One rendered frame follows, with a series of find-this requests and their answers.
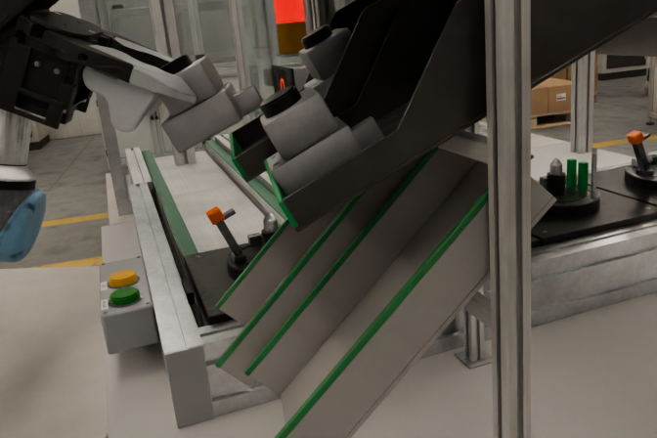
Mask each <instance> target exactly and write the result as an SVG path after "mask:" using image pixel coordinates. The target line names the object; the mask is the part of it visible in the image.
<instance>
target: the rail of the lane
mask: <svg viewBox="0 0 657 438"><path fill-rule="evenodd" d="M128 190H129V195H130V200H131V205H132V211H133V216H134V221H135V227H136V231H137V236H138V241H139V246H140V250H141V254H142V256H143V258H144V262H145V267H146V271H147V276H148V281H149V285H150V290H151V295H152V299H153V307H154V312H155V318H156V323H157V329H158V334H159V344H160V348H161V353H162V358H163V363H164V367H165V371H166V376H167V381H168V386H169V390H170V395H171V400H172V405H173V410H174V414H175V418H176V423H177V428H178V429H179V428H183V427H186V426H190V425H193V424H197V423H200V422H204V421H207V420H211V419H214V418H215V416H214V411H213V404H212V398H211V392H210V386H209V379H208V373H207V367H206V362H205V356H204V349H203V344H202V341H201V338H200V336H199V333H198V330H197V325H196V322H195V319H194V316H193V313H192V310H191V308H190V305H191V304H195V303H196V302H195V296H194V292H193V289H192V286H191V284H190V281H189V279H188V278H184V279H182V282H181V280H180V277H179V274H178V271H177V268H176V265H175V262H174V259H173V257H172V254H171V251H170V248H169V245H168V242H167V239H166V236H165V233H164V232H163V229H162V226H161V223H160V220H159V217H158V214H157V211H156V208H155V206H154V203H153V198H152V195H151V192H150V189H149V186H148V183H147V182H145V183H139V186H138V187H136V184H133V185H128Z"/></svg>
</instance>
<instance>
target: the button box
mask: <svg viewBox="0 0 657 438"><path fill-rule="evenodd" d="M123 270H132V271H134V272H136V274H137V281H135V282H134V283H132V284H130V285H124V286H111V285H110V281H109V277H110V275H112V274H114V273H116V272H119V271H123ZM129 286H133V287H136V288H137V289H139V291H140V298H139V299H138V300H136V301H135V302H132V303H129V304H126V305H113V304H111V303H110V295H111V294H112V293H113V292H114V291H115V290H117V289H120V288H123V287H129ZM100 311H101V322H102V327H103V332H104V337H105V341H106V346H107V350H108V353H109V354H114V353H118V352H123V351H127V350H131V349H135V348H139V347H143V346H147V345H152V344H156V343H158V342H159V334H158V329H157V323H156V318H155V312H154V307H153V299H152V295H151V290H150V285H149V281H148V276H147V271H146V267H145V262H144V258H143V256H137V257H133V258H128V259H123V260H118V261H113V262H109V263H102V264H101V265H100Z"/></svg>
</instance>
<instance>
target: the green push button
mask: <svg viewBox="0 0 657 438"><path fill-rule="evenodd" d="M139 298H140V291H139V289H137V288H136V287H133V286H129V287H123V288H120V289H117V290H115V291H114V292H113V293H112V294H111V295H110V296H109V299H110V303H111V304H113V305H126V304H129V303H132V302H135V301H136V300H138V299H139Z"/></svg>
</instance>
